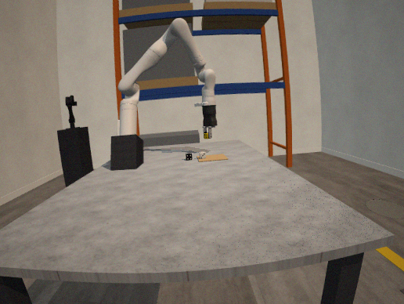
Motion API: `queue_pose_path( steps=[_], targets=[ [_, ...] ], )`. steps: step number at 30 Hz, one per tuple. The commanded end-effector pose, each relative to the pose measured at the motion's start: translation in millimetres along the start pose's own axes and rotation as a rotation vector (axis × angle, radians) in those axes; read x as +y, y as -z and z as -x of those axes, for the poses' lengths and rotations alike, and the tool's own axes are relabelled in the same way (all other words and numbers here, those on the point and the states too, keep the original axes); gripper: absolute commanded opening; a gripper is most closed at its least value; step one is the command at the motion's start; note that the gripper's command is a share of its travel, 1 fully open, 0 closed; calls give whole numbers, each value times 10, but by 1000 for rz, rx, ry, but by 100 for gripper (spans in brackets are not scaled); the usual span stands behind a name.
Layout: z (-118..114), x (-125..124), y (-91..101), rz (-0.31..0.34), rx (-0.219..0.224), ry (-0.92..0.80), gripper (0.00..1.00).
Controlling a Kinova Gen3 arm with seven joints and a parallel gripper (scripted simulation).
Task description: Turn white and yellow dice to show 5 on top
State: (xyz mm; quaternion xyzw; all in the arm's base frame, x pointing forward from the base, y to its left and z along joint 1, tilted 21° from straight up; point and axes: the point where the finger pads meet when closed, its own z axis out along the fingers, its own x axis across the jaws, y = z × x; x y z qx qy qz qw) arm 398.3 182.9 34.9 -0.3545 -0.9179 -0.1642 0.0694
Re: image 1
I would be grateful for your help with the tan mat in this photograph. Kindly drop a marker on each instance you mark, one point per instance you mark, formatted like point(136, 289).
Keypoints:
point(214, 157)

